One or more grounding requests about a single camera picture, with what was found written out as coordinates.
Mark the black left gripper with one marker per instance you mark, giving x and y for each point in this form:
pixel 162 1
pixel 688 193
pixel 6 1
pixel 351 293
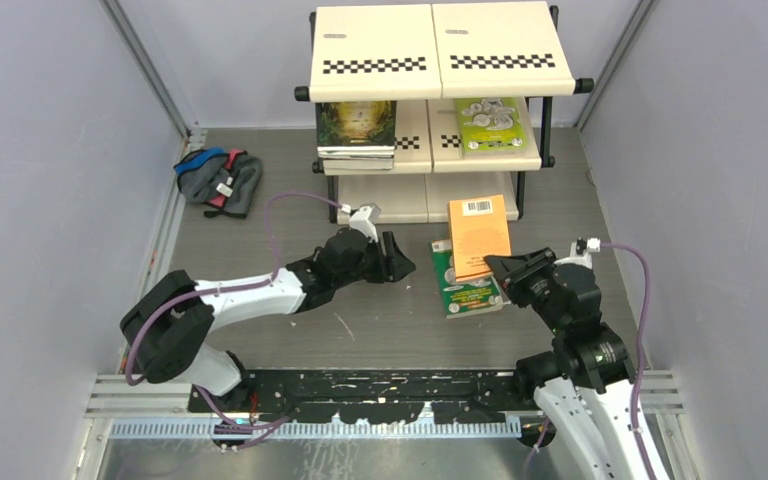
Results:
pixel 402 266

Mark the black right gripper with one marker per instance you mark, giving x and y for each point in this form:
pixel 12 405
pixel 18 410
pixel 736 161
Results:
pixel 513 272

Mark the orange Huckleberry Finn book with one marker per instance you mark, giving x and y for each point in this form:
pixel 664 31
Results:
pixel 478 228

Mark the dark green cartoon book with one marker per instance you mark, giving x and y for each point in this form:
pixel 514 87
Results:
pixel 461 299

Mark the green Alice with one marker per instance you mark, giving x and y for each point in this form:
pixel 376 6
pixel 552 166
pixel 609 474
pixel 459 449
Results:
pixel 366 125

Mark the lime green cartoon book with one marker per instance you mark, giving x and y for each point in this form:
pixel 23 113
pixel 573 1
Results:
pixel 490 126

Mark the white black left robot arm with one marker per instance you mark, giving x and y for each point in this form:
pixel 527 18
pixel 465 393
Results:
pixel 166 330

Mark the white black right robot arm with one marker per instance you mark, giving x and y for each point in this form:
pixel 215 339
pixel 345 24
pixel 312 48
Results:
pixel 587 384

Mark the grey blue red cloth bag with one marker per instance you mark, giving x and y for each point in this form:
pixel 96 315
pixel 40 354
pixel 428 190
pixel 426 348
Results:
pixel 223 181

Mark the cream three-tier shelf rack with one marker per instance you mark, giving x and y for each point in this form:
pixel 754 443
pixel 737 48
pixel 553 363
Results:
pixel 435 61

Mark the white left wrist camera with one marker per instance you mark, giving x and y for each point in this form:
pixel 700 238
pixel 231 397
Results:
pixel 363 219

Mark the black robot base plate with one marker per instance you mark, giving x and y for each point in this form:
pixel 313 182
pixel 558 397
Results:
pixel 373 396

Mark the aluminium frame rail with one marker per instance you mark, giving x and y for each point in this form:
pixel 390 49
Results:
pixel 168 219

